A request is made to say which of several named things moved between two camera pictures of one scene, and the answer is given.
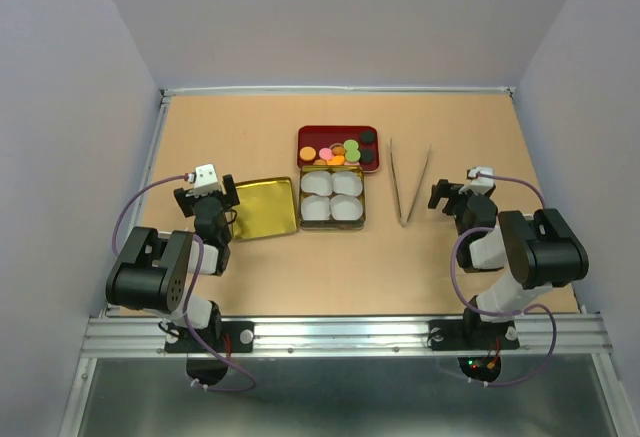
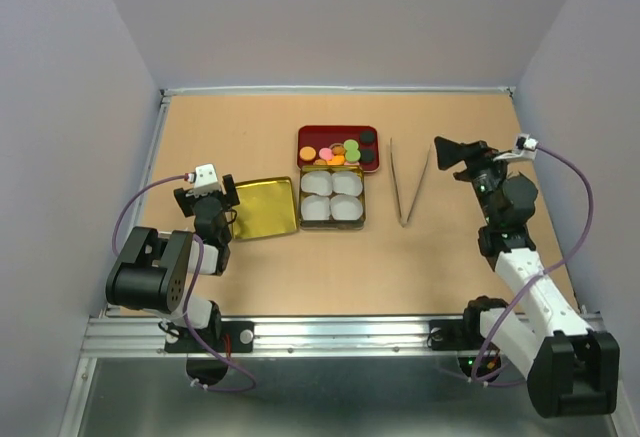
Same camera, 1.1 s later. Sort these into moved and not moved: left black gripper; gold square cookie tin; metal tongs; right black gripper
Moved: right black gripper
Not moved: left black gripper; metal tongs; gold square cookie tin
